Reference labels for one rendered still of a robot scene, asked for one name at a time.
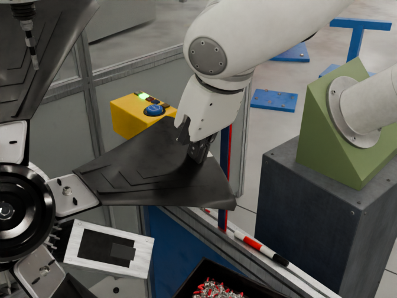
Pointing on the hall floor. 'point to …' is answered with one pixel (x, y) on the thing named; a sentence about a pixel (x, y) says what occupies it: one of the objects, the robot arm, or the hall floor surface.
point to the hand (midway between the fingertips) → (198, 148)
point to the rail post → (142, 217)
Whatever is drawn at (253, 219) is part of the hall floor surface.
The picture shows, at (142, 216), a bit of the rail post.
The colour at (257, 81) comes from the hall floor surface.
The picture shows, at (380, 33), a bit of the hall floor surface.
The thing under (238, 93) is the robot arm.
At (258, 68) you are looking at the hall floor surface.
